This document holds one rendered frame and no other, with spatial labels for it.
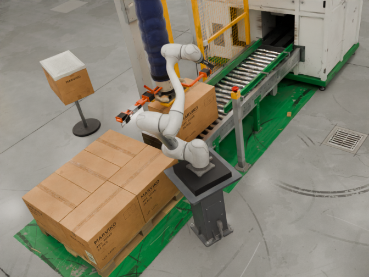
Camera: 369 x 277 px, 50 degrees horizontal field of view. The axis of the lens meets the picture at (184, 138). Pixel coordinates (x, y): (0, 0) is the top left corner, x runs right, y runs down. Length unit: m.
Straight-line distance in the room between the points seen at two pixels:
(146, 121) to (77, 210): 1.36
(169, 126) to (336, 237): 1.98
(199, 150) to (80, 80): 2.34
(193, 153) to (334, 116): 2.52
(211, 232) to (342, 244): 1.16
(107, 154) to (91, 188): 0.48
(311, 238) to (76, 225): 2.10
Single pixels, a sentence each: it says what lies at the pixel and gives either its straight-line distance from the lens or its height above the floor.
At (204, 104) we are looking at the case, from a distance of 4.07.
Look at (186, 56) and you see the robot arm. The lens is 2.86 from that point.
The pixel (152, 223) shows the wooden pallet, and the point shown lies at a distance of 4.03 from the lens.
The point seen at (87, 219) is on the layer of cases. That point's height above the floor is 0.54.
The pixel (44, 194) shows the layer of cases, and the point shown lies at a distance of 4.07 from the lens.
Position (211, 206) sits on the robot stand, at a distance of 3.55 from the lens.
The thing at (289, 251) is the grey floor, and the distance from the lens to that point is 3.78.
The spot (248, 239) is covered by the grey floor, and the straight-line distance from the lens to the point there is 3.85.
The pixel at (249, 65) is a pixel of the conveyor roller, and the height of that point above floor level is 0.55.
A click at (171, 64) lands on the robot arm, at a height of 1.77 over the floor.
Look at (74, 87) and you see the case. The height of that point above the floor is 0.80.
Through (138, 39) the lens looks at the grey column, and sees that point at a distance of 4.80.
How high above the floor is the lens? 3.09
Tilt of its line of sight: 38 degrees down
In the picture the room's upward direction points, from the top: 11 degrees counter-clockwise
